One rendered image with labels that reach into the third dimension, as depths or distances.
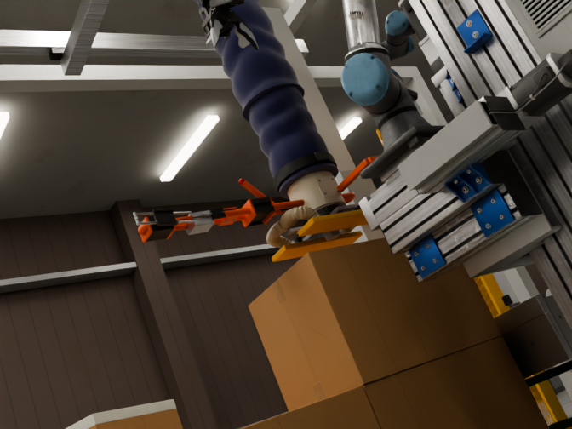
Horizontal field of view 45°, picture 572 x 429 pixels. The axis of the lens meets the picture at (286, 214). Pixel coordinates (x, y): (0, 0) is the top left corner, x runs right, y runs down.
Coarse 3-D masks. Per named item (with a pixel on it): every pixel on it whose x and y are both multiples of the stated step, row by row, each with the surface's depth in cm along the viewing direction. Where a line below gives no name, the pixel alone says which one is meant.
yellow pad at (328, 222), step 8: (360, 208) 230; (320, 216) 215; (328, 216) 217; (336, 216) 218; (344, 216) 220; (352, 216) 223; (360, 216) 226; (312, 224) 214; (320, 224) 217; (328, 224) 220; (336, 224) 223; (344, 224) 226; (352, 224) 230; (360, 224) 233; (304, 232) 218; (312, 232) 222; (320, 232) 225
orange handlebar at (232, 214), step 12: (360, 168) 223; (348, 180) 228; (348, 192) 243; (276, 204) 225; (288, 204) 227; (300, 204) 230; (228, 216) 213; (240, 216) 221; (144, 228) 199; (180, 228) 209
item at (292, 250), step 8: (352, 232) 245; (360, 232) 246; (296, 240) 237; (312, 240) 234; (320, 240) 236; (328, 240) 238; (336, 240) 240; (344, 240) 244; (352, 240) 248; (288, 248) 228; (296, 248) 230; (304, 248) 233; (312, 248) 237; (320, 248) 241; (328, 248) 244; (272, 256) 234; (280, 256) 232; (288, 256) 235; (296, 256) 239
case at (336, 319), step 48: (384, 240) 216; (288, 288) 208; (336, 288) 197; (384, 288) 206; (432, 288) 216; (288, 336) 211; (336, 336) 192; (384, 336) 197; (432, 336) 206; (480, 336) 215; (288, 384) 214; (336, 384) 195
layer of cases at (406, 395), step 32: (480, 352) 212; (384, 384) 189; (416, 384) 194; (448, 384) 200; (480, 384) 206; (512, 384) 212; (288, 416) 170; (320, 416) 175; (352, 416) 179; (384, 416) 184; (416, 416) 189; (448, 416) 194; (480, 416) 199; (512, 416) 205
